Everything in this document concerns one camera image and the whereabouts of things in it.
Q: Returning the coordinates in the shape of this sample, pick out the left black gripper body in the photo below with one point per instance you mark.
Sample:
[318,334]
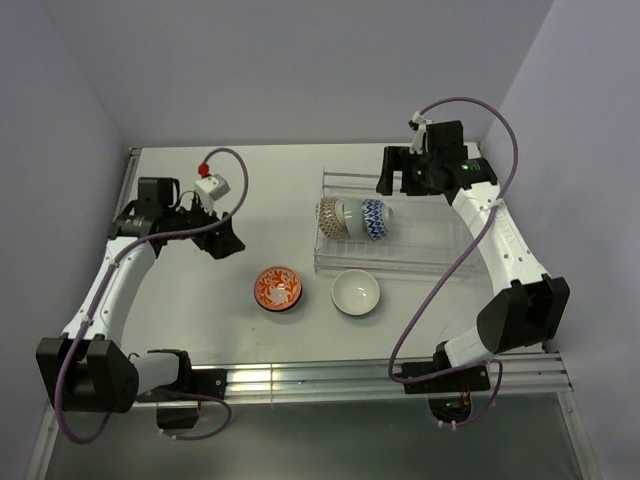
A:
[188,220]

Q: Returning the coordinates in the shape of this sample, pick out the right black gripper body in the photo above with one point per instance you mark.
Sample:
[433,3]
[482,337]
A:
[421,181]

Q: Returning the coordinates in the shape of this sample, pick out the blue zigzag bowl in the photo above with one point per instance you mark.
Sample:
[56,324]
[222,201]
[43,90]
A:
[378,219]

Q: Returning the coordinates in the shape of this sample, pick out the teal dashed bowl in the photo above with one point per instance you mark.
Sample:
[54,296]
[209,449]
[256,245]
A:
[351,211]

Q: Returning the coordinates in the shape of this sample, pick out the orange floral bowl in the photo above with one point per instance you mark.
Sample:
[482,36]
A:
[278,288]

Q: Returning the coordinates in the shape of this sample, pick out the brown patterned bowl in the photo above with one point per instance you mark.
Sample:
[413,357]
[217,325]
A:
[328,219]

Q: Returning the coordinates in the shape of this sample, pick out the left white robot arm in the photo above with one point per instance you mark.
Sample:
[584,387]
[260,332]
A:
[84,368]

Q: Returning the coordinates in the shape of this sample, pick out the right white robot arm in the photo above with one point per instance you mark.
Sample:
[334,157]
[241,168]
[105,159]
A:
[528,303]

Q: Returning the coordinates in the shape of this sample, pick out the plain white bowl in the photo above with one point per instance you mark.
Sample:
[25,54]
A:
[355,293]

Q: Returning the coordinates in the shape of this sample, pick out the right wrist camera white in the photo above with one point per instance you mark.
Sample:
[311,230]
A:
[419,124]

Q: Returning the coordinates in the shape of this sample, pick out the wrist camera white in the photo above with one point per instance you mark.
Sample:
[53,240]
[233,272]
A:
[419,124]
[210,188]

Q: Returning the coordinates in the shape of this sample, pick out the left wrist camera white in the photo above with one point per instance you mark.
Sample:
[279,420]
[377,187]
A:
[210,188]

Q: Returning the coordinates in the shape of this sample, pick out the white wire dish rack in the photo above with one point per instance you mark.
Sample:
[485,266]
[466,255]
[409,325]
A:
[425,239]

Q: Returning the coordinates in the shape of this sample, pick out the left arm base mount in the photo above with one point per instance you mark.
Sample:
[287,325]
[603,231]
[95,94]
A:
[178,409]

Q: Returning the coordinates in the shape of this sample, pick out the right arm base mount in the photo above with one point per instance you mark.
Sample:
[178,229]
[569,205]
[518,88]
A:
[449,396]

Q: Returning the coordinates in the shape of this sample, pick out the aluminium table rail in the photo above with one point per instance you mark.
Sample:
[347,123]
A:
[367,380]

